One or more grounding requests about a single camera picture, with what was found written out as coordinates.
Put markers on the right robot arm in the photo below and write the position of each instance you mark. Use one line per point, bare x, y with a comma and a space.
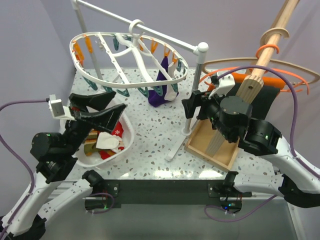
232, 117

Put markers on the white drying stand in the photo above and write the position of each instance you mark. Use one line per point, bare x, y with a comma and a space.
200, 50

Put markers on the red Christmas sock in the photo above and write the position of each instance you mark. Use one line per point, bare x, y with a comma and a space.
106, 153
118, 133

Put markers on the wooden rack base tray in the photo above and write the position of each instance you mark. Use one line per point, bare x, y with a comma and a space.
209, 145

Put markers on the dark grey garment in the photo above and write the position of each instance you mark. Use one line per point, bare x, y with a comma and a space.
263, 101

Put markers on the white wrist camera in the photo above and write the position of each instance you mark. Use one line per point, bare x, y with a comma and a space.
56, 107
222, 85

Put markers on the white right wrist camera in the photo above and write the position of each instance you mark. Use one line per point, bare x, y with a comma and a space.
222, 85

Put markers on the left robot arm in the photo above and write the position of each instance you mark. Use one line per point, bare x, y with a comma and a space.
55, 154

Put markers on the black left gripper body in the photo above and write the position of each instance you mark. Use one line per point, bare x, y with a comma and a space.
76, 111

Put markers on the orange garment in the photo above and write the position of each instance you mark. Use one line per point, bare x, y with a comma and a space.
268, 81

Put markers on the green striped sock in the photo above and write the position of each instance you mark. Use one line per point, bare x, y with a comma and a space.
89, 144

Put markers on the white plastic basin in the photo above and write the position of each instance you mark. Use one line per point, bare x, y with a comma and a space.
95, 161

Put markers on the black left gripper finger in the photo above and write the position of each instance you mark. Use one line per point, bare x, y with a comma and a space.
104, 120
98, 102

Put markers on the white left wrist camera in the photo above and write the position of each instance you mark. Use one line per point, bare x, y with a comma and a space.
56, 107

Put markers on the white sock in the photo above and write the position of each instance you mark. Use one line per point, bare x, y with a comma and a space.
106, 141
171, 94

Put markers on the wooden rack post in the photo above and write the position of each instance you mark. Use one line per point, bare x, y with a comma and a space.
253, 83

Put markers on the white round clip hanger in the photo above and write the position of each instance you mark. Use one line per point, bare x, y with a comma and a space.
128, 60

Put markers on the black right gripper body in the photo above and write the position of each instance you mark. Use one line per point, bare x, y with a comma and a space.
209, 107

